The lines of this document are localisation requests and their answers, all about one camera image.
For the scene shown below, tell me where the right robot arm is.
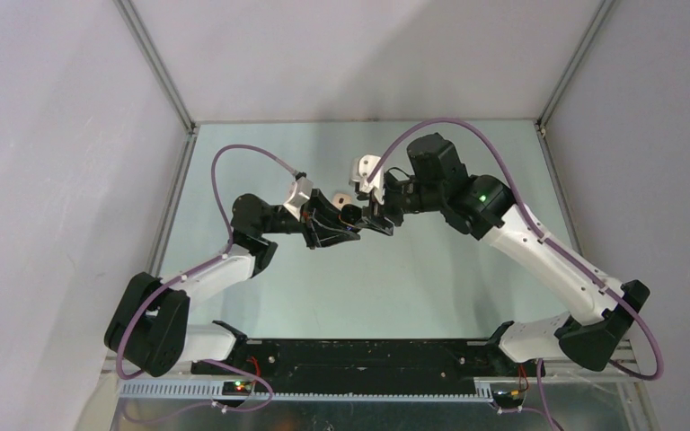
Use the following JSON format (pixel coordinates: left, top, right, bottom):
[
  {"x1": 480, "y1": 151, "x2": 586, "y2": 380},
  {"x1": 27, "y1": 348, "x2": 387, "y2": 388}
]
[{"x1": 350, "y1": 133, "x2": 650, "y2": 375}]

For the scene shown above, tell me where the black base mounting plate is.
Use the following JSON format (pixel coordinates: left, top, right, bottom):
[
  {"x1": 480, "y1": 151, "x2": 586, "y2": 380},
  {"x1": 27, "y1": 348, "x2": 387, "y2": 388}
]
[{"x1": 224, "y1": 339, "x2": 536, "y2": 396}]

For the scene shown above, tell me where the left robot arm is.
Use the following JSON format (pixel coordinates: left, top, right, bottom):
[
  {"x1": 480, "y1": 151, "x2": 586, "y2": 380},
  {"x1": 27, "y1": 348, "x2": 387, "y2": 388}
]
[{"x1": 103, "y1": 189, "x2": 362, "y2": 377}]

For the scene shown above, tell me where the aluminium frame post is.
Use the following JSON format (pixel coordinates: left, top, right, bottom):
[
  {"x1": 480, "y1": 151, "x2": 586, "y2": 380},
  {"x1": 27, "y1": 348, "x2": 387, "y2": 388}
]
[
  {"x1": 534, "y1": 1, "x2": 620, "y2": 251},
  {"x1": 112, "y1": 0, "x2": 198, "y2": 133}
]

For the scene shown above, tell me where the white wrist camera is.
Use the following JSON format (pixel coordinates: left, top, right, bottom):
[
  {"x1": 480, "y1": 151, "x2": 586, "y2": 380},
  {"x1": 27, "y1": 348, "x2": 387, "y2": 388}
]
[
  {"x1": 282, "y1": 172, "x2": 314, "y2": 220},
  {"x1": 349, "y1": 154, "x2": 385, "y2": 203}
]

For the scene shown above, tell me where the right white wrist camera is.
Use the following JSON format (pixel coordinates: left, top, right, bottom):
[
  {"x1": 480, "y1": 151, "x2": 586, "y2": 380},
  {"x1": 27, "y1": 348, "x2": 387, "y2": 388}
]
[{"x1": 349, "y1": 154, "x2": 385, "y2": 203}]

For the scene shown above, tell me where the black earbud charging case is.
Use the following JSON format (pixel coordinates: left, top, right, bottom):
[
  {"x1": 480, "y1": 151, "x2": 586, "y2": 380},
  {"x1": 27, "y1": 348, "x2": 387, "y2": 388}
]
[{"x1": 339, "y1": 204, "x2": 362, "y2": 230}]

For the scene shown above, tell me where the right aluminium frame post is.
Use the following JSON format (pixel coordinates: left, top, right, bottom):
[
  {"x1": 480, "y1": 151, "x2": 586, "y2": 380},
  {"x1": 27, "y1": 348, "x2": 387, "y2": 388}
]
[{"x1": 534, "y1": 1, "x2": 620, "y2": 251}]

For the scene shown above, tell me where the left aluminium frame post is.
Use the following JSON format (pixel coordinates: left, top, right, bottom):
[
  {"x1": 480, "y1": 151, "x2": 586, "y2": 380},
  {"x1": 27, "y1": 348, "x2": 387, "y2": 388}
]
[{"x1": 112, "y1": 0, "x2": 198, "y2": 133}]

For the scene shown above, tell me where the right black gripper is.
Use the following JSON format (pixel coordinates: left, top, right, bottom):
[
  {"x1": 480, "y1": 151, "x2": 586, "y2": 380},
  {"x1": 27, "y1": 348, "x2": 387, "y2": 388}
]
[{"x1": 355, "y1": 173, "x2": 446, "y2": 236}]

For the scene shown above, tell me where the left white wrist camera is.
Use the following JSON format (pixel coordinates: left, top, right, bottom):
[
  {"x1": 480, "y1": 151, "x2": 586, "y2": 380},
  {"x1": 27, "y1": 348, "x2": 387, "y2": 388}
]
[{"x1": 282, "y1": 172, "x2": 314, "y2": 220}]

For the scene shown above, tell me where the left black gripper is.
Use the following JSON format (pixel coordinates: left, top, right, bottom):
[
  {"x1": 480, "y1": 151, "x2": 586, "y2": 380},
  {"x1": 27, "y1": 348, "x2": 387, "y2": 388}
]
[{"x1": 260, "y1": 189, "x2": 359, "y2": 250}]

